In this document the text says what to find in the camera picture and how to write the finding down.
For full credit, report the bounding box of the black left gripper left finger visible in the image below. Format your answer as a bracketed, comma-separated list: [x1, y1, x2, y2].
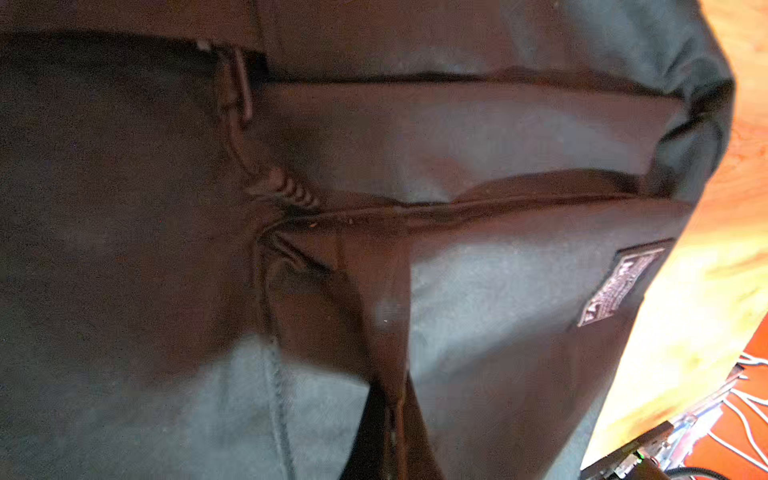
[340, 382, 389, 480]

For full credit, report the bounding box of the black student backpack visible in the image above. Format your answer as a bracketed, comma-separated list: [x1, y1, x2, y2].
[1, 1, 735, 479]

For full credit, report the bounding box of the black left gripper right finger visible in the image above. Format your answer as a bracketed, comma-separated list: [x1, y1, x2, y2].
[400, 377, 444, 480]

